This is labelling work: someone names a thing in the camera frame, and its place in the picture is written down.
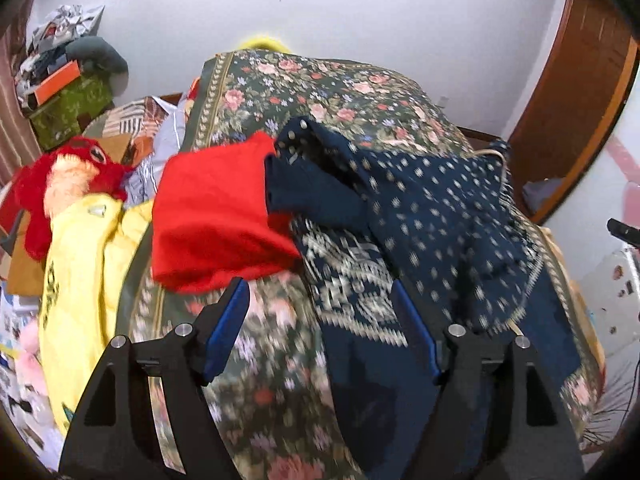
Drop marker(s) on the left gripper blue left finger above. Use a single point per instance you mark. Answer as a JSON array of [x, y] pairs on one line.
[[217, 327]]

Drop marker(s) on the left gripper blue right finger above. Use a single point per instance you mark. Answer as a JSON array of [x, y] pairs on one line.
[[419, 339]]

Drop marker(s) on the navy patterned hooded jacket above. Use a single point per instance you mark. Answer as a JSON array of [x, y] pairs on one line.
[[484, 282]]

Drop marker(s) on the white suitcase with stickers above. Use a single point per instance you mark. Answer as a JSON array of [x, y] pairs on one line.
[[611, 293]]

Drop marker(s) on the floral green bedspread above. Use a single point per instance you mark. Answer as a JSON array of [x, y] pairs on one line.
[[321, 382]]

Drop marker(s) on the grey bag on floor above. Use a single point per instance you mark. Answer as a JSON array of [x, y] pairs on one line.
[[535, 194]]

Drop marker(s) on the red folded garment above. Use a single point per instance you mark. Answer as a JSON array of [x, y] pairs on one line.
[[210, 221]]

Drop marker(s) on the yellow garment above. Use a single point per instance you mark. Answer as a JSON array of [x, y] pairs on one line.
[[93, 244]]

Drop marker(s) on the brown wooden door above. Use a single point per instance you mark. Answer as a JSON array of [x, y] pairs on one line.
[[578, 98]]

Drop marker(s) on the patchwork pillow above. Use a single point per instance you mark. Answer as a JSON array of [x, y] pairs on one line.
[[139, 119]]

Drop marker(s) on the red plush toy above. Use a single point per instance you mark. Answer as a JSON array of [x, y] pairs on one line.
[[60, 178]]

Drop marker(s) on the green storage box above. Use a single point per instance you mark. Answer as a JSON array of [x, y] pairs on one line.
[[71, 110]]

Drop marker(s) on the striped pink curtain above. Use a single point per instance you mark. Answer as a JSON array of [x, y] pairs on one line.
[[18, 143]]

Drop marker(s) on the orange box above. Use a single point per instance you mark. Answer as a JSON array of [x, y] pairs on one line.
[[57, 81]]

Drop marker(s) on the grey pillow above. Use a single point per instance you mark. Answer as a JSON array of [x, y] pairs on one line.
[[96, 56]]

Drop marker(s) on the pile of clutter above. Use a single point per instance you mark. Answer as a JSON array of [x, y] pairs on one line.
[[48, 41]]

